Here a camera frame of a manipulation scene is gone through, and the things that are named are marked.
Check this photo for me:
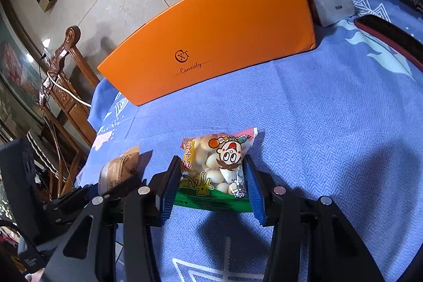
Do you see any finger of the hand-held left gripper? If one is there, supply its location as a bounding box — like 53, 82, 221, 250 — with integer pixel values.
44, 175, 146, 225

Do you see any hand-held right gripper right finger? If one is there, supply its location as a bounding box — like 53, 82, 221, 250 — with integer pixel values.
242, 154, 385, 282

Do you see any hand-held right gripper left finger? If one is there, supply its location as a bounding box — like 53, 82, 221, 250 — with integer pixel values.
41, 155, 183, 282

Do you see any small buns cartoon packet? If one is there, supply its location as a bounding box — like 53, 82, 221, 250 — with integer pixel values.
178, 127, 259, 214

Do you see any brown cake packet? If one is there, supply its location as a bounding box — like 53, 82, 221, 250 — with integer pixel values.
98, 146, 141, 194

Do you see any orange cardboard box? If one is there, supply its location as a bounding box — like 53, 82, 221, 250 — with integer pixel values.
97, 0, 317, 106

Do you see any dark bentwood chair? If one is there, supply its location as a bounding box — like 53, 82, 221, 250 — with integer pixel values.
25, 123, 87, 200

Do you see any blue printed tablecloth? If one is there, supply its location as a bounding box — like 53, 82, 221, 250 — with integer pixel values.
74, 0, 423, 282

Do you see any carved wooden chair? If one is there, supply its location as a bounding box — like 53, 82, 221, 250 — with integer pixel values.
36, 26, 101, 152

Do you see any red flower framed painting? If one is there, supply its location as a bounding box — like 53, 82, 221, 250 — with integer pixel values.
0, 14, 41, 99

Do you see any phone in dark red case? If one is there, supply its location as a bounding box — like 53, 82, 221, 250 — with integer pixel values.
353, 14, 423, 70

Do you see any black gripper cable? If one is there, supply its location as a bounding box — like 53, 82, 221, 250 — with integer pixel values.
0, 219, 45, 272

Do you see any white cable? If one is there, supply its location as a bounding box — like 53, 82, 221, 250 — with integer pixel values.
42, 70, 92, 108

